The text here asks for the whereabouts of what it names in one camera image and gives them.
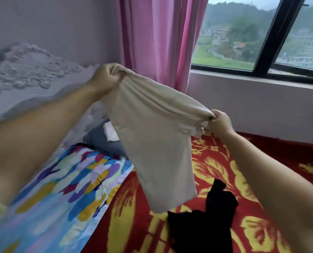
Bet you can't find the person's right hand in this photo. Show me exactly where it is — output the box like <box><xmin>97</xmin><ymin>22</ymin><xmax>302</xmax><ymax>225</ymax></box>
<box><xmin>205</xmin><ymin>110</ymin><xmax>236</xmax><ymax>138</ymax></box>

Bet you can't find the colourful patterned pillow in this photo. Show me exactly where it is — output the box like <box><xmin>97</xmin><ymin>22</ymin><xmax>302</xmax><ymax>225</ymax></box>
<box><xmin>0</xmin><ymin>144</ymin><xmax>135</xmax><ymax>253</ymax></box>

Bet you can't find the person's left forearm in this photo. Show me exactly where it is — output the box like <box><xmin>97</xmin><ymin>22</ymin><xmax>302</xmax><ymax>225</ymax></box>
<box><xmin>0</xmin><ymin>82</ymin><xmax>104</xmax><ymax>207</ymax></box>

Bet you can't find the beige garment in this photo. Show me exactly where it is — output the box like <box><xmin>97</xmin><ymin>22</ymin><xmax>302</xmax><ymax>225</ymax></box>
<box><xmin>101</xmin><ymin>63</ymin><xmax>217</xmax><ymax>214</ymax></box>

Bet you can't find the black framed window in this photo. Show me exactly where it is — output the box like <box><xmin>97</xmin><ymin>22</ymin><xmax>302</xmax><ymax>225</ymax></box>
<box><xmin>191</xmin><ymin>0</ymin><xmax>313</xmax><ymax>86</ymax></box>

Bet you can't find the black garment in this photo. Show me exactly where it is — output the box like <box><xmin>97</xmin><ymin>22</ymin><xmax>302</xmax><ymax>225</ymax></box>
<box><xmin>167</xmin><ymin>179</ymin><xmax>239</xmax><ymax>253</ymax></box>

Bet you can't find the pink curtain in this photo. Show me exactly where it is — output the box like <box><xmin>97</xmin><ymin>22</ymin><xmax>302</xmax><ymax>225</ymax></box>
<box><xmin>115</xmin><ymin>0</ymin><xmax>210</xmax><ymax>93</ymax></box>

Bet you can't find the padded carved headboard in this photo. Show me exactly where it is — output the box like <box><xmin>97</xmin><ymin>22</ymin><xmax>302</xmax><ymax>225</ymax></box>
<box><xmin>0</xmin><ymin>43</ymin><xmax>110</xmax><ymax>166</ymax></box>

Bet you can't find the person's right forearm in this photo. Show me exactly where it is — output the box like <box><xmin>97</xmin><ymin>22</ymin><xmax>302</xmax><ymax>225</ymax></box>
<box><xmin>217</xmin><ymin>131</ymin><xmax>313</xmax><ymax>253</ymax></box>

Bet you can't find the red and yellow floral blanket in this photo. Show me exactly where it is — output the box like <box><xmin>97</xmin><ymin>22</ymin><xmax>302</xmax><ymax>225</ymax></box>
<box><xmin>80</xmin><ymin>132</ymin><xmax>313</xmax><ymax>253</ymax></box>

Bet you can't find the person's left hand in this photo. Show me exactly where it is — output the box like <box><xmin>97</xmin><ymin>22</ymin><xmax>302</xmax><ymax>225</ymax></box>
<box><xmin>88</xmin><ymin>63</ymin><xmax>126</xmax><ymax>95</ymax></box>

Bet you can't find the grey pillow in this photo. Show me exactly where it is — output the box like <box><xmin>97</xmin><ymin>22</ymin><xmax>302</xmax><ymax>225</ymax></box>
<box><xmin>83</xmin><ymin>123</ymin><xmax>129</xmax><ymax>159</ymax></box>

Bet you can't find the white folded cloth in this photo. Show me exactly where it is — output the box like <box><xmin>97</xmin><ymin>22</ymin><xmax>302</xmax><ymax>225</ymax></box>
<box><xmin>103</xmin><ymin>121</ymin><xmax>120</xmax><ymax>142</ymax></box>

